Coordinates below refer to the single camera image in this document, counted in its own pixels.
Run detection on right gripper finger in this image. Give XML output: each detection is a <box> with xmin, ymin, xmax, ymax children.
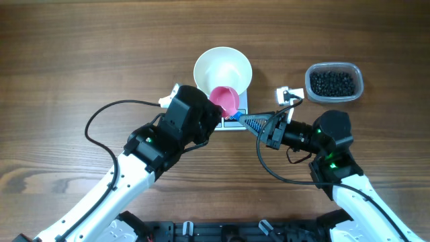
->
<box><xmin>243</xmin><ymin>119</ymin><xmax>267</xmax><ymax>136</ymax></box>
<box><xmin>239</xmin><ymin>112</ymin><xmax>275</xmax><ymax>122</ymax></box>

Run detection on pink scoop blue handle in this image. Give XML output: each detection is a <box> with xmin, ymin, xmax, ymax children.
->
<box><xmin>209</xmin><ymin>86</ymin><xmax>243</xmax><ymax>123</ymax></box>

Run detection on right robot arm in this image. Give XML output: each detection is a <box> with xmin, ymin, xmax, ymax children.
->
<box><xmin>234</xmin><ymin>110</ymin><xmax>420</xmax><ymax>241</ymax></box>

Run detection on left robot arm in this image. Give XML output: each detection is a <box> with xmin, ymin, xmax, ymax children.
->
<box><xmin>34</xmin><ymin>85</ymin><xmax>222</xmax><ymax>241</ymax></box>

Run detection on white digital kitchen scale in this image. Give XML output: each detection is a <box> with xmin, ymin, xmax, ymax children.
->
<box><xmin>215</xmin><ymin>91</ymin><xmax>249</xmax><ymax>131</ymax></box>

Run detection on white ceramic bowl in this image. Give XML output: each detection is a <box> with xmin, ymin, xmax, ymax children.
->
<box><xmin>193</xmin><ymin>46</ymin><xmax>253</xmax><ymax>95</ymax></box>

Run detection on clear plastic container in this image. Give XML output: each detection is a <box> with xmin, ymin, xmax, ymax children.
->
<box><xmin>305</xmin><ymin>62</ymin><xmax>364</xmax><ymax>103</ymax></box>

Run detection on black beans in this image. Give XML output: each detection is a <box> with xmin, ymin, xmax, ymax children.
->
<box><xmin>310</xmin><ymin>71</ymin><xmax>355</xmax><ymax>97</ymax></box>

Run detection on right black camera cable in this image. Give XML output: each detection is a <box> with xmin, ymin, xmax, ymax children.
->
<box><xmin>256</xmin><ymin>95</ymin><xmax>413</xmax><ymax>242</ymax></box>

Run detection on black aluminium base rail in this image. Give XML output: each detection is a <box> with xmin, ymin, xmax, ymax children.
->
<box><xmin>144</xmin><ymin>220</ymin><xmax>325</xmax><ymax>242</ymax></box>

